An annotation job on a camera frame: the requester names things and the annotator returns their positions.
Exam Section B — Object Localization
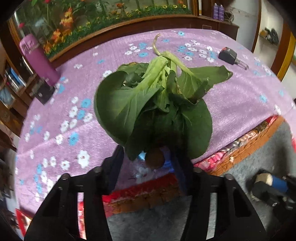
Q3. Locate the grey felt mat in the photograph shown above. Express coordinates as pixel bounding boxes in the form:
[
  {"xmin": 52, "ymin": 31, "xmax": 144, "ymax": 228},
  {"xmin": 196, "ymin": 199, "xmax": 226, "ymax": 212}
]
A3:
[{"xmin": 105, "ymin": 121, "xmax": 296, "ymax": 241}]

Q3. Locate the beige sugarcane chunk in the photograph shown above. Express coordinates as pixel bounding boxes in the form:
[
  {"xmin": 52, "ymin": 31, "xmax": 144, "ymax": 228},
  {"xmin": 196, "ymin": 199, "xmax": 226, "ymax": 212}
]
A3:
[{"xmin": 255, "ymin": 173, "xmax": 273, "ymax": 186}]

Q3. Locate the purple floral tablecloth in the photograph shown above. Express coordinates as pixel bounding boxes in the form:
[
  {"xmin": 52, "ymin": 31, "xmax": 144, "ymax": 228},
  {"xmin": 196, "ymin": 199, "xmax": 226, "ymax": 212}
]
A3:
[{"xmin": 15, "ymin": 29, "xmax": 295, "ymax": 213}]

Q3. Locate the green leafy bok choy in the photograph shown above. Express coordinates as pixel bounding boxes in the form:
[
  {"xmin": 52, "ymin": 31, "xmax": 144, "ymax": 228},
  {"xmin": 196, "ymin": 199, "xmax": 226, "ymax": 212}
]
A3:
[{"xmin": 93, "ymin": 34, "xmax": 234, "ymax": 162}]

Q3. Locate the black bottle base holder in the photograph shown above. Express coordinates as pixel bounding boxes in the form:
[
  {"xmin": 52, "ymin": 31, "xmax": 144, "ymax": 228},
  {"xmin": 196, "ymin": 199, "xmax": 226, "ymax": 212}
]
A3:
[{"xmin": 29, "ymin": 79, "xmax": 56, "ymax": 105}]

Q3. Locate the black seatbelt buckle clip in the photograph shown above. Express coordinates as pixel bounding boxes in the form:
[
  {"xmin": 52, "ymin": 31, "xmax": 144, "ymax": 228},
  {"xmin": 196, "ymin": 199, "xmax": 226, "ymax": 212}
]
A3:
[{"xmin": 218, "ymin": 47, "xmax": 249, "ymax": 70}]

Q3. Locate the floral mural glass panel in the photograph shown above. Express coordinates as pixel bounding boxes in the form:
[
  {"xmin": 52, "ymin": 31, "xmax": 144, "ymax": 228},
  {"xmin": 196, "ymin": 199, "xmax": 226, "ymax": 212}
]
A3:
[{"xmin": 11, "ymin": 0, "xmax": 193, "ymax": 58}]

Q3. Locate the red rimmed white tray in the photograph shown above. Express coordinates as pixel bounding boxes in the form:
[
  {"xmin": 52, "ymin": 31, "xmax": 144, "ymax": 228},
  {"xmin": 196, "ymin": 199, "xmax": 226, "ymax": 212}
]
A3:
[{"xmin": 15, "ymin": 208, "xmax": 32, "ymax": 236}]

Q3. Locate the purple thermos bottle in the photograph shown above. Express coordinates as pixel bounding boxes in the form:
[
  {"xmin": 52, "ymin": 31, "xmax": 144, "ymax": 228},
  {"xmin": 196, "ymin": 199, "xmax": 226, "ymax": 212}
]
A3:
[{"xmin": 19, "ymin": 34, "xmax": 60, "ymax": 86}]

